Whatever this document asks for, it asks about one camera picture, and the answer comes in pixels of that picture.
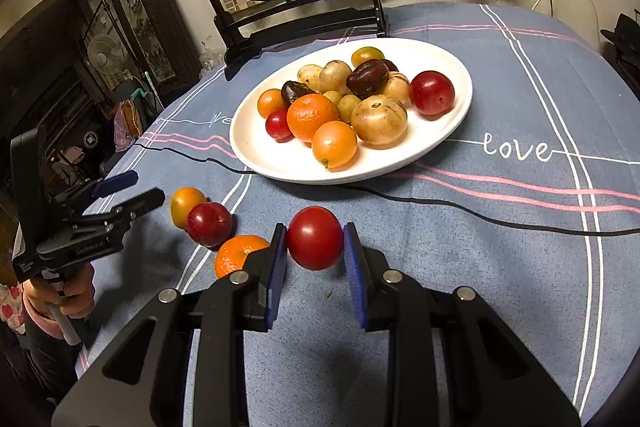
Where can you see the small smooth orange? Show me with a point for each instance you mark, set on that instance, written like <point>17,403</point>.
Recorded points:
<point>335,146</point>

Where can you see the person's left hand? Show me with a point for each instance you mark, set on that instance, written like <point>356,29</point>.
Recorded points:
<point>75,297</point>

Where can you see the white oval plate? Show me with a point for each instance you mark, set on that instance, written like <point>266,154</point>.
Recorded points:
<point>440,132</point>

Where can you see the dark wood framed painting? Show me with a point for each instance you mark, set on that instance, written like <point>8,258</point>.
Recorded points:
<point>145,22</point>

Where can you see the large red plum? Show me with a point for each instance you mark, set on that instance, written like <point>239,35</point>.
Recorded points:
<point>431,93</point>

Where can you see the white electric fan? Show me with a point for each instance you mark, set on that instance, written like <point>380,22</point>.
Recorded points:
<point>105,54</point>

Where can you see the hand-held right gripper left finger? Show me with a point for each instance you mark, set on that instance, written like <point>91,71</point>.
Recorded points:
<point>277,277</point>

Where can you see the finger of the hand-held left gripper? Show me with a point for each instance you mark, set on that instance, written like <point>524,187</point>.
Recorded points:
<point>140,202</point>
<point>117,183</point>

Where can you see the large tan pepino melon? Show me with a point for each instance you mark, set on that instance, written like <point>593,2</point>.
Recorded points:
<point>379,121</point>

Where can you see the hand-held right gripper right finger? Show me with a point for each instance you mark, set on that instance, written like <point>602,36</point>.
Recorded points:
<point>352,277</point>

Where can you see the small red cherry tomato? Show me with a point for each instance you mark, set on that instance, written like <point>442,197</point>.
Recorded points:
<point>277,126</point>

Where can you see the green yellow tomato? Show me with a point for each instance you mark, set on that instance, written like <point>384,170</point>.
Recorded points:
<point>367,55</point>

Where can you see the pink purple cloth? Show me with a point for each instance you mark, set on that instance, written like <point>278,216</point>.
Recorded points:
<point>126,127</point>

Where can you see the pale yellow plum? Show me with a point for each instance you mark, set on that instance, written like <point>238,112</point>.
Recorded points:
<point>332,97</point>
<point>335,76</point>
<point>397,87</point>

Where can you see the orange round tomato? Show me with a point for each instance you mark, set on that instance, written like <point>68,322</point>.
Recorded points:
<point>270,103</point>

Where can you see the orange mandarin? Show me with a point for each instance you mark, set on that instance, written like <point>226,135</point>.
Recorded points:
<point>312,118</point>
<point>237,257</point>

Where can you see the yellow-green longan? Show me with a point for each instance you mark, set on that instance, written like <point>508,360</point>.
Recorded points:
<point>310,77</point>
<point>347,108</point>

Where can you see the black hat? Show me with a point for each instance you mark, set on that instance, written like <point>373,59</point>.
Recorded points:
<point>625,37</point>

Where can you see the yellow orange tomato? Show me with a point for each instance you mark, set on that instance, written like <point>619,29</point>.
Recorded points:
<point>185,204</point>

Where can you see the dark purple plum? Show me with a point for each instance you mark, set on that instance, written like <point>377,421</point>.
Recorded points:
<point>367,78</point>

